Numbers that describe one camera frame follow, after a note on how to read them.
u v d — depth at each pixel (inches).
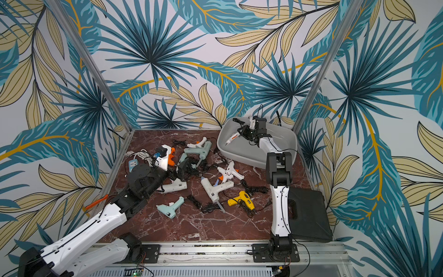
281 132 46.0
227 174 37.4
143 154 40.9
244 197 34.6
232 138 42.9
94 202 34.1
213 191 34.6
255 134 35.2
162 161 23.8
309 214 31.2
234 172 37.7
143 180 20.9
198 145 42.8
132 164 39.0
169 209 33.1
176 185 35.4
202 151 39.8
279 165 27.1
